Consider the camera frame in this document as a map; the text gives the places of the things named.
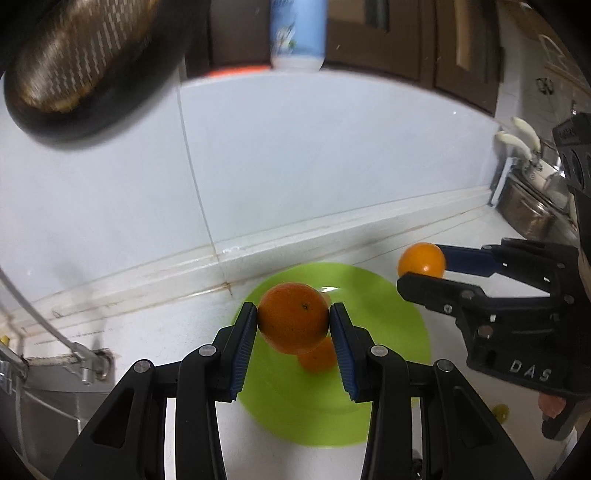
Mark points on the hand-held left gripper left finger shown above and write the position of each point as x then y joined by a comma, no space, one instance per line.
244,344

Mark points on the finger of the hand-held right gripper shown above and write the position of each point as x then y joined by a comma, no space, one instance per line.
471,261
431,290

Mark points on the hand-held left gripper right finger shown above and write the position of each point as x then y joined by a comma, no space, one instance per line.
342,346

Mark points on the small orange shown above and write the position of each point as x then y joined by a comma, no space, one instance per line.
420,259

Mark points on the green plate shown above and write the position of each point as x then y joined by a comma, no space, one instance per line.
397,332

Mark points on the large orange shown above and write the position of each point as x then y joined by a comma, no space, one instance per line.
293,318

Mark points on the person's right hand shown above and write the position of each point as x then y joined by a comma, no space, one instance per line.
551,406

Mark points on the small yellow object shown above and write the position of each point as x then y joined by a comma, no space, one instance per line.
501,411

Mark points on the metal faucet pipe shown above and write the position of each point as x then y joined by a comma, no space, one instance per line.
51,332

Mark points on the dark wooden cabinet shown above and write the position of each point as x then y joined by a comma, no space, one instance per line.
406,37

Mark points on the orange red lid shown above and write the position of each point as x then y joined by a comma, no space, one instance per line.
235,70

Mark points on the blue and white bottle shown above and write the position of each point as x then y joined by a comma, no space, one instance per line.
298,34

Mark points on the black mesh strainer pan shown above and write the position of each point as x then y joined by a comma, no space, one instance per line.
87,69

